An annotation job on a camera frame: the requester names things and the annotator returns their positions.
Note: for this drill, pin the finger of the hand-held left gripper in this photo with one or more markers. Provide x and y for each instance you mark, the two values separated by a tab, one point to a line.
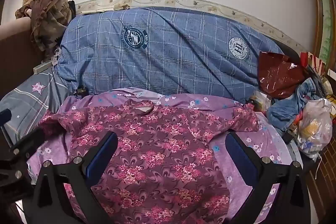
30	142
4	115

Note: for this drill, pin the purple floral bedsheet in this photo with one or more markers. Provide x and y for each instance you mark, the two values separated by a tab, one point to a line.
262	140

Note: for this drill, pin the grey star-print pillow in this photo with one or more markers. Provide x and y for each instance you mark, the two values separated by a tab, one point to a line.
29	98

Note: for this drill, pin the white flat box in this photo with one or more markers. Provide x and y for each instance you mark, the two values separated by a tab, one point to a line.
42	67

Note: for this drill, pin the blue denim garment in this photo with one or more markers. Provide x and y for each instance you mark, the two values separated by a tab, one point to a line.
286	111

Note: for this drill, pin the red plastic bag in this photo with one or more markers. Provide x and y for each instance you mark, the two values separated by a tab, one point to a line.
278	74

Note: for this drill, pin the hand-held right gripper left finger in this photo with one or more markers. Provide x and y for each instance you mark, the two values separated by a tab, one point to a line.
102	158

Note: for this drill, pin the blue plaid quilt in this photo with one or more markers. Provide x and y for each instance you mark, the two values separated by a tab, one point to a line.
170	56

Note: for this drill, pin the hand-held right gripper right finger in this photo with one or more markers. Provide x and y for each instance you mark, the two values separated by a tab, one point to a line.
240	158

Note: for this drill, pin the brown floral cloth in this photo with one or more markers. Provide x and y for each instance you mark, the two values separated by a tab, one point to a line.
50	19

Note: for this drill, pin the brown headboard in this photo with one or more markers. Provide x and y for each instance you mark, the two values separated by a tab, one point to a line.
18	56

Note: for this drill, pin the brown wooden cabinet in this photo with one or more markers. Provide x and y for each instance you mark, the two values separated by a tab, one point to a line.
326	174

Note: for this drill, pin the maroon floral shirt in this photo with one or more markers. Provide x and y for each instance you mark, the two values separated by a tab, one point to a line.
157	148

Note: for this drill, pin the red paper bag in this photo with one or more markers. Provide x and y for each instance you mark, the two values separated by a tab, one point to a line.
312	61

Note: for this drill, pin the clear plastic bag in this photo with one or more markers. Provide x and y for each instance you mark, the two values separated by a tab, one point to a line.
315	127

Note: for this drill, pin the wood-framed bamboo painting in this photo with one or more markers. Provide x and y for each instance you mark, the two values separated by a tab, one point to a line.
325	16

